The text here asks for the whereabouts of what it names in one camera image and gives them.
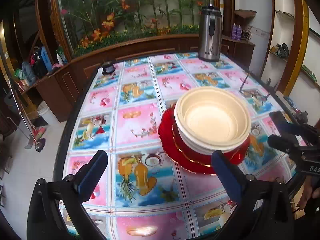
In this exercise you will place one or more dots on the person's right hand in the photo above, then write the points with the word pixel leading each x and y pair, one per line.
pixel 308 192

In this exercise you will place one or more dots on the white plastic bucket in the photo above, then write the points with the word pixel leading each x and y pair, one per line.
pixel 45 112

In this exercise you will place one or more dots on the stainless steel thermos jug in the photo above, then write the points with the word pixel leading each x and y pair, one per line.
pixel 210 34

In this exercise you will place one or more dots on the blue bottle on counter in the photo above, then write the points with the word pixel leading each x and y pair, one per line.
pixel 46 59

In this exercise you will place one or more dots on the mop with red head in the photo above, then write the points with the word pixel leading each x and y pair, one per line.
pixel 35 136

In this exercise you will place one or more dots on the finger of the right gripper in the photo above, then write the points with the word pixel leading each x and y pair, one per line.
pixel 288 130
pixel 285 145

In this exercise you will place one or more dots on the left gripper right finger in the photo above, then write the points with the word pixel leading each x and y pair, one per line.
pixel 263 209

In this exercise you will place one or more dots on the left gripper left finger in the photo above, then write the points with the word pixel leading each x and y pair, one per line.
pixel 44 218

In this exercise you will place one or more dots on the red scalloped plate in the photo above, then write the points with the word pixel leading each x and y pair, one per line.
pixel 178 151

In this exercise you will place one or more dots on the colourful fruit print tablecloth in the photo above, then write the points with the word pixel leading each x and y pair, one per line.
pixel 143 194

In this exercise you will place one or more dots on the flower mural panel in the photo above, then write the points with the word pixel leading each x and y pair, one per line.
pixel 94 24

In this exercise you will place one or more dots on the eyeglasses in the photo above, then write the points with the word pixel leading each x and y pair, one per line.
pixel 248 84

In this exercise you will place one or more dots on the purple spray cans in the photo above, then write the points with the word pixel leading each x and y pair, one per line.
pixel 236 32

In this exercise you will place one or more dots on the small black box device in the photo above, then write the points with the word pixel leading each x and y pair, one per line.
pixel 108 67

